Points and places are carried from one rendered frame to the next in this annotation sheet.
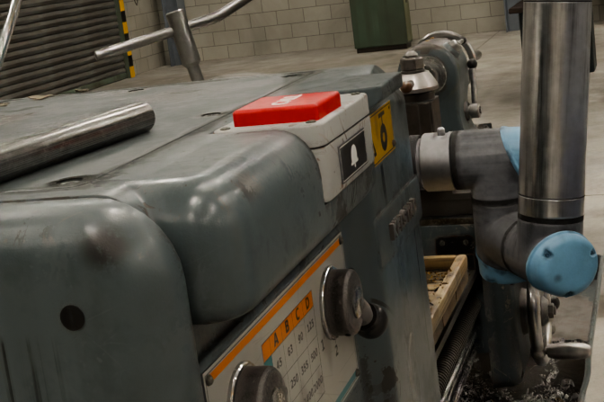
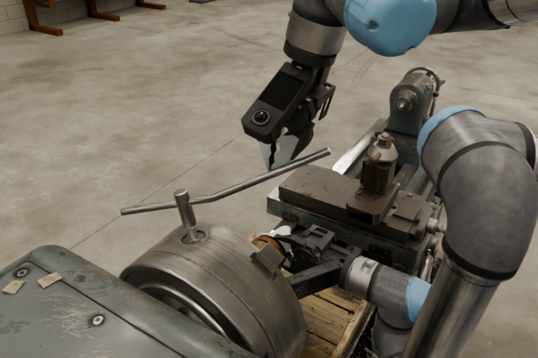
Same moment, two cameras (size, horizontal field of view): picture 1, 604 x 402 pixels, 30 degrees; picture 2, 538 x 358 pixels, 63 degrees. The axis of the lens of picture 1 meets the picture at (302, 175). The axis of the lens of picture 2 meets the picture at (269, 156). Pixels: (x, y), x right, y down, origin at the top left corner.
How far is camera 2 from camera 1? 0.85 m
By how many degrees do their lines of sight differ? 22
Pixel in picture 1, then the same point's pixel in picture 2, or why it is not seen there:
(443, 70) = (416, 100)
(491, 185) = (389, 316)
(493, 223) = (385, 335)
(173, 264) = not seen: outside the picture
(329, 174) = not seen: outside the picture
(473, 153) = (383, 295)
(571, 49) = (469, 314)
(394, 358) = not seen: outside the picture
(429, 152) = (355, 279)
